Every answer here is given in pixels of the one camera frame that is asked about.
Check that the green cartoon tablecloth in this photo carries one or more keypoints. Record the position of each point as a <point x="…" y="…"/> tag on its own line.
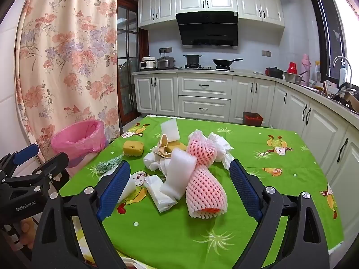
<point x="294" y="190"/>

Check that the pink-lined trash bin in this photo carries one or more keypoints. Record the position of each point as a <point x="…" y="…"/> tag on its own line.
<point x="75" y="143"/>

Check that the wall socket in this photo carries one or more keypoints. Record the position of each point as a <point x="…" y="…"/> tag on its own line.
<point x="266" y="53"/>
<point x="165" y="50"/>

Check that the person's left hand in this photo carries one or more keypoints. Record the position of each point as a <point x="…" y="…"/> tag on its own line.
<point x="28" y="226"/>

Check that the green white crumpled wrapper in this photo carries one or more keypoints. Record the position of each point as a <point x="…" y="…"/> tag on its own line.
<point x="108" y="164"/>

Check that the wooden glass door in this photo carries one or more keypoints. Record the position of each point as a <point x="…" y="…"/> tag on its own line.
<point x="127" y="47"/>

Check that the dark framed window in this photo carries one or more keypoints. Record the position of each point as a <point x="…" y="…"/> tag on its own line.
<point x="322" y="33"/>

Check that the chrome faucet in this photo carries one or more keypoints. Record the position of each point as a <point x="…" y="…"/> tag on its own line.
<point x="340" y="57"/>

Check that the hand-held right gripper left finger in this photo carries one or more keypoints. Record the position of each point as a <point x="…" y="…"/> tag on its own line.
<point x="115" y="190"/>

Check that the white paper packet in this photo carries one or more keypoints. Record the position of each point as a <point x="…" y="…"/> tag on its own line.
<point x="160" y="193"/>

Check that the steel bowl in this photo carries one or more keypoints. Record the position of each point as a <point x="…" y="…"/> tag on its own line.
<point x="291" y="77"/>

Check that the white foam piece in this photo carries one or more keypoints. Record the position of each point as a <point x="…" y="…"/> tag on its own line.
<point x="130" y="186"/>

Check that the silver rice cooker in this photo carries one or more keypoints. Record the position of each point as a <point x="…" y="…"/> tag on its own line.
<point x="166" y="63"/>

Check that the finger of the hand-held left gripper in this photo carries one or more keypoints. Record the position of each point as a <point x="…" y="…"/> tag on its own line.
<point x="54" y="165"/>
<point x="25" y="154"/>

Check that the white foam sheet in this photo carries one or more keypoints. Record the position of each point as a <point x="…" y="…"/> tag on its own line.
<point x="171" y="130"/>

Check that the yellow sponge block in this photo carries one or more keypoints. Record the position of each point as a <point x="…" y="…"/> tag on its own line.
<point x="176" y="146"/>

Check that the spray bottle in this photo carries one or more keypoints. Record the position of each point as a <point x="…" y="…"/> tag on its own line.
<point x="317" y="74"/>

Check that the crushed beige paper cup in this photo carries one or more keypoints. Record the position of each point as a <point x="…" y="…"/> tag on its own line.
<point x="162" y="150"/>

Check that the white tissue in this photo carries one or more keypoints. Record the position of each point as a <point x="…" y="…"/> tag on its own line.
<point x="151" y="159"/>

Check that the red thermos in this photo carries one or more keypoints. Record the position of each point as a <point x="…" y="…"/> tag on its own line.
<point x="292" y="67"/>

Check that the gas stove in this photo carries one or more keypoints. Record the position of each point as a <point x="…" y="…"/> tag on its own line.
<point x="207" y="67"/>

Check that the yellow sponge with hole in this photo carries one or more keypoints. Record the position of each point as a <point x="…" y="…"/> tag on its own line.
<point x="127" y="148"/>

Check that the small pink foam fruit net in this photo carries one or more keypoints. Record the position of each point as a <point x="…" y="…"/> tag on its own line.
<point x="200" y="148"/>

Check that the floral curtain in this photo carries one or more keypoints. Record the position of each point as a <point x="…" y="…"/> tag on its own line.
<point x="70" y="47"/>

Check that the black wok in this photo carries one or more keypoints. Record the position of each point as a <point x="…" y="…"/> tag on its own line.
<point x="223" y="62"/>

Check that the large pink foam fruit net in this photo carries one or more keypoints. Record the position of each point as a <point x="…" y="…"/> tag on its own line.
<point x="204" y="193"/>

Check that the white lower cabinets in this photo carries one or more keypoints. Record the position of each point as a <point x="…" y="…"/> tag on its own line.
<point x="204" y="85"/>

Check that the white cooker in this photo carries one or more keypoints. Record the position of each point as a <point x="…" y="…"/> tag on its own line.
<point x="148" y="64"/>

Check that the white bottle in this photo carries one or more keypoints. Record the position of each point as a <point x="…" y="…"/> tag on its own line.
<point x="342" y="75"/>

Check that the red black casserole pot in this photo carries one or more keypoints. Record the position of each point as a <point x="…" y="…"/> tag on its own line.
<point x="274" y="72"/>

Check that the red box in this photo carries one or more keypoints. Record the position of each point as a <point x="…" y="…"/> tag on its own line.
<point x="252" y="119"/>

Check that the black range hood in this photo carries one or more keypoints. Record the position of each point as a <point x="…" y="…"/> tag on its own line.
<point x="207" y="30"/>

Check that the white foam wrap strip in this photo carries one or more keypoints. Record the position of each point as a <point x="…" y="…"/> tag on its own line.
<point x="179" y="162"/>

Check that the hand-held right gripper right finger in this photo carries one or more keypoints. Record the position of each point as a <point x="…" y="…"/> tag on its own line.
<point x="246" y="190"/>

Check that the white paper towel wad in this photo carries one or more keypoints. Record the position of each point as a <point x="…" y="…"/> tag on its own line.
<point x="221" y="145"/>

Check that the pink thermos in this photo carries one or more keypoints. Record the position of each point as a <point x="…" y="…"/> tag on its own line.
<point x="305" y="65"/>

